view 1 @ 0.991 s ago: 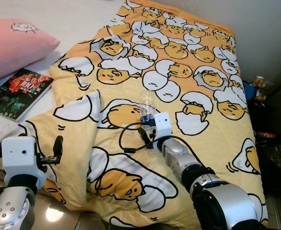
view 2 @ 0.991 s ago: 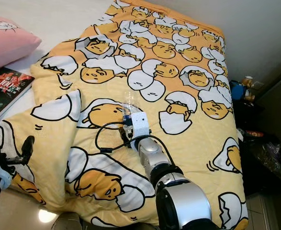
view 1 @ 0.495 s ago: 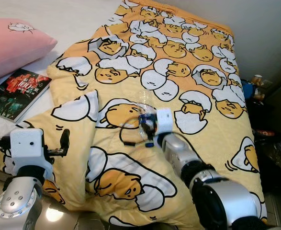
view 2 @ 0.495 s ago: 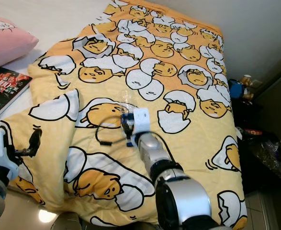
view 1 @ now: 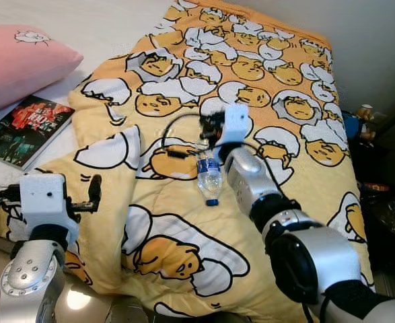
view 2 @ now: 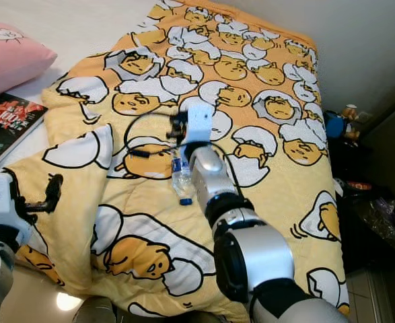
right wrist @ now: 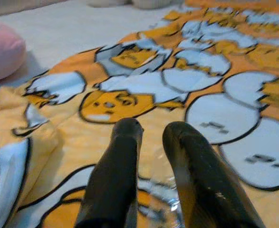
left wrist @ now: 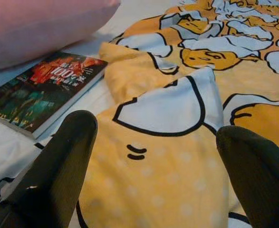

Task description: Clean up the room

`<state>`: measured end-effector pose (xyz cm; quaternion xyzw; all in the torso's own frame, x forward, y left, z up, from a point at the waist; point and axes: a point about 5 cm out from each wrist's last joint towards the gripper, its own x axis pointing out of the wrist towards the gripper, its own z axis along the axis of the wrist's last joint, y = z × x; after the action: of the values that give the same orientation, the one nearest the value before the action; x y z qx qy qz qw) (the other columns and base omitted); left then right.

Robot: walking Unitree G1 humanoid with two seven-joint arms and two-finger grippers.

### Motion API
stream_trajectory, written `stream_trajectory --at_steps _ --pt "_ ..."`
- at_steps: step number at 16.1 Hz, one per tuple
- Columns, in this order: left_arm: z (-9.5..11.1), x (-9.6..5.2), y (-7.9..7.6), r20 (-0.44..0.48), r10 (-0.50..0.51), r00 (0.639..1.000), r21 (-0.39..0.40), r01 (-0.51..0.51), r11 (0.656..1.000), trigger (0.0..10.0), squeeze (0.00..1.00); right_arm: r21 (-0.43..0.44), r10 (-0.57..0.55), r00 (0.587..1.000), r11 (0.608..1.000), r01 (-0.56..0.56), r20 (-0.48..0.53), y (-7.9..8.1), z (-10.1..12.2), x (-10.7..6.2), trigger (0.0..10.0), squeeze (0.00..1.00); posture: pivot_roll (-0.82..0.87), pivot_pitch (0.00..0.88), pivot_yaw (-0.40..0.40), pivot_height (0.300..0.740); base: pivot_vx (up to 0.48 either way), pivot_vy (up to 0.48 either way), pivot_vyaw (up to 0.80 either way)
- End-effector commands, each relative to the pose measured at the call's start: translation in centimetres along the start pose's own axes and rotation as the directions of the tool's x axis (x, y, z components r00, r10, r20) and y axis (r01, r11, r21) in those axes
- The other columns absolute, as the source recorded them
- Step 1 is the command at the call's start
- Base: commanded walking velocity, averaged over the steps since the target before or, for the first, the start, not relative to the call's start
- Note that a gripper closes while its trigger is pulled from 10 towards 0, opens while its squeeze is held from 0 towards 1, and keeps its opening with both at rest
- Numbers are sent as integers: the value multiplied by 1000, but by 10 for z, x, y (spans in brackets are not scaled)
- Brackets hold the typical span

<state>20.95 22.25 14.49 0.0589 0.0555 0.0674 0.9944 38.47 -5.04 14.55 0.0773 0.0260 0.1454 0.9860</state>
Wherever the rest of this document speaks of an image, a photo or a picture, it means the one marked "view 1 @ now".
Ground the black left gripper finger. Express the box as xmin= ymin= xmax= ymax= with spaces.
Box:
xmin=83 ymin=174 xmax=103 ymax=211

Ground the clear plastic bottle blue cap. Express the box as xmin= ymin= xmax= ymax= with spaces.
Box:
xmin=196 ymin=155 xmax=224 ymax=207

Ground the dark book with red cover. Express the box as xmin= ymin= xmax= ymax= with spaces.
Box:
xmin=0 ymin=94 xmax=75 ymax=169

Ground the pink pillow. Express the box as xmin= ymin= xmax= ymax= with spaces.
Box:
xmin=0 ymin=25 xmax=83 ymax=116

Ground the yellow cartoon egg blanket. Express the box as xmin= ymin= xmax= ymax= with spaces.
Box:
xmin=0 ymin=0 xmax=376 ymax=320

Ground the crinkled dark plastic bag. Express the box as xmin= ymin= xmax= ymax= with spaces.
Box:
xmin=359 ymin=182 xmax=395 ymax=270

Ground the blue and brown toy figure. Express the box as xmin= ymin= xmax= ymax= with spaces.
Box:
xmin=342 ymin=103 xmax=380 ymax=142

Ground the white quilted mattress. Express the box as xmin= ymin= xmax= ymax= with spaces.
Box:
xmin=0 ymin=0 xmax=178 ymax=203

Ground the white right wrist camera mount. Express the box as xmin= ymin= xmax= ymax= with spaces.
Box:
xmin=219 ymin=103 xmax=252 ymax=147

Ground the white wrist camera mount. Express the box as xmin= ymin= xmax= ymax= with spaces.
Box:
xmin=219 ymin=103 xmax=252 ymax=147
xmin=19 ymin=173 xmax=80 ymax=233

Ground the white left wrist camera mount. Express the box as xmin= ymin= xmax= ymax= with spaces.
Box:
xmin=19 ymin=173 xmax=80 ymax=233

